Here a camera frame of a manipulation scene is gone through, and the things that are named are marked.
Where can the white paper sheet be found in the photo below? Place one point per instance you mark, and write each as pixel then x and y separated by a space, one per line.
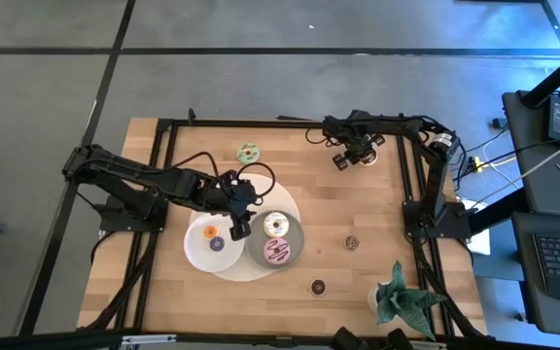
pixel 480 243

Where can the small purple donut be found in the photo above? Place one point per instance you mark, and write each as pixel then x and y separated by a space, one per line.
pixel 217 244

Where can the chocolate sprinkled large donut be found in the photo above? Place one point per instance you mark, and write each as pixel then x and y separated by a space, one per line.
pixel 371 159

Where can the yellow plug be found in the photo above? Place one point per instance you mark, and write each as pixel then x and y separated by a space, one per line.
pixel 477 164

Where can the white frosted donut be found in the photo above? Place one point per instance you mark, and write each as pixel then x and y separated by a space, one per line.
pixel 276 224

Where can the round beige placemat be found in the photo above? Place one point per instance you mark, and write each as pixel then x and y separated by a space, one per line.
pixel 280 194

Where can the small orange donut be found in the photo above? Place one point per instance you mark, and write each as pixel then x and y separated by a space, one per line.
pixel 210 232

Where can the small black floor box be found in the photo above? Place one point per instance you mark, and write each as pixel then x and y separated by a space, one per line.
pixel 499 122

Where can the pink frosted donut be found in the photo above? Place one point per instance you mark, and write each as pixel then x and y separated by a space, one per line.
pixel 276 251

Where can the black diagonal pole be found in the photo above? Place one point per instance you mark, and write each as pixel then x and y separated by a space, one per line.
pixel 557 78

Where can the black side desk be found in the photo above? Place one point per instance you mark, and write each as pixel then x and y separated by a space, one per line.
pixel 528 126

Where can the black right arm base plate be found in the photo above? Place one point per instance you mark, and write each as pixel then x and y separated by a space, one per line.
pixel 455 223

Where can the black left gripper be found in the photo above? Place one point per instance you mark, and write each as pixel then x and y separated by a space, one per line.
pixel 238 199

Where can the grey round plate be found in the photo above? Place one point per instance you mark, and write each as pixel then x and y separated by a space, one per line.
pixel 255 248

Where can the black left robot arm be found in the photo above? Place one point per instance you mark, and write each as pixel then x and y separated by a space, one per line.
pixel 129 172

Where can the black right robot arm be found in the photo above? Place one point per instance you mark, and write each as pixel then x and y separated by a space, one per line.
pixel 433 185

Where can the small brown sprinkled donut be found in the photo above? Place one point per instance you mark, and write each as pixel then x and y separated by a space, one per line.
pixel 352 243

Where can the black horizontal bar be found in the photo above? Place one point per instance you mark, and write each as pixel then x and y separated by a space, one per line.
pixel 280 341

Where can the white plant pot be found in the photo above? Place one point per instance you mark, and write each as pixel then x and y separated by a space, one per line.
pixel 372 297

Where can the silver metal bracket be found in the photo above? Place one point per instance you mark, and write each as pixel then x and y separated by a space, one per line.
pixel 428 345
pixel 149 339

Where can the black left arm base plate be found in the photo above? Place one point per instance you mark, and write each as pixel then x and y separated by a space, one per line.
pixel 129 221

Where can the green leafy plant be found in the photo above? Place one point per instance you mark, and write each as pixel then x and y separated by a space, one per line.
pixel 406 304

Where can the black aluminium table frame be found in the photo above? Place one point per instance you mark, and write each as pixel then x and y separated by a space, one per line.
pixel 260 124

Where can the small dark chocolate donut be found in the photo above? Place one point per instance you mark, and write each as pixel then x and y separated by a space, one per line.
pixel 318 287

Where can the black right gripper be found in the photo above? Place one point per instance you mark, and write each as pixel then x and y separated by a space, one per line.
pixel 359 143

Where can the white round plate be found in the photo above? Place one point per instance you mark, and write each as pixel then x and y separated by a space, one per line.
pixel 199 260

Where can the green frosted donut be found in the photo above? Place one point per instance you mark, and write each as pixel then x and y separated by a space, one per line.
pixel 248 153

